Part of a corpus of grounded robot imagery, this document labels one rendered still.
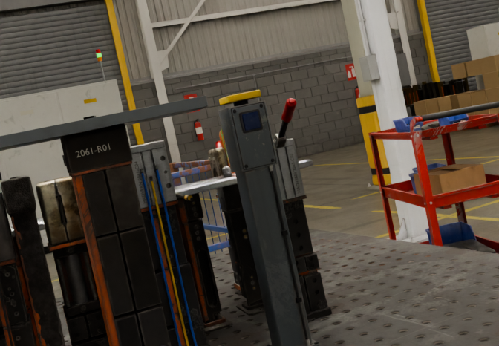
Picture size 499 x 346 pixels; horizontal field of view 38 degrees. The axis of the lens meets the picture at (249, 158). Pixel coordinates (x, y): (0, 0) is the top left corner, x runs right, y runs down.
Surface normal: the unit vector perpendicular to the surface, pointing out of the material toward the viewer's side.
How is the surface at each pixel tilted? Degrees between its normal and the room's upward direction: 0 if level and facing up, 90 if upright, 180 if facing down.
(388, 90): 90
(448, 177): 90
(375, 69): 90
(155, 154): 90
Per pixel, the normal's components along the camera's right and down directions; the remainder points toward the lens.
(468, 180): 0.26, 0.00
